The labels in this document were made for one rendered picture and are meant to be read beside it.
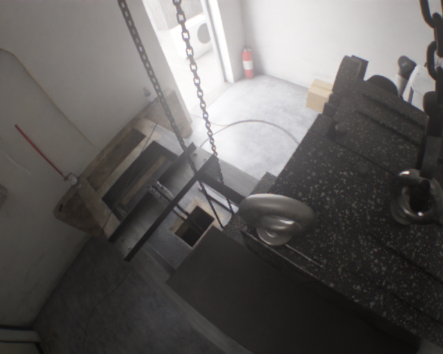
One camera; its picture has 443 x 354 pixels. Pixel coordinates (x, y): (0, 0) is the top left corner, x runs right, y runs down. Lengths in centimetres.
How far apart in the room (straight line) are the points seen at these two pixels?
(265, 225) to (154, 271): 115
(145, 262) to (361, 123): 128
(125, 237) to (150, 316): 92
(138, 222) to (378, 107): 138
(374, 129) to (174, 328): 196
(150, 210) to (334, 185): 128
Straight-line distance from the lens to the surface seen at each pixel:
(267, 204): 16
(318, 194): 24
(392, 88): 46
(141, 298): 214
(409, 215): 27
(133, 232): 145
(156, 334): 211
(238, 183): 132
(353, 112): 34
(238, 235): 96
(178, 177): 145
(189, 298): 36
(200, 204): 206
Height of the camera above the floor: 182
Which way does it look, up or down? 59 degrees down
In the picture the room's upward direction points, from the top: 21 degrees counter-clockwise
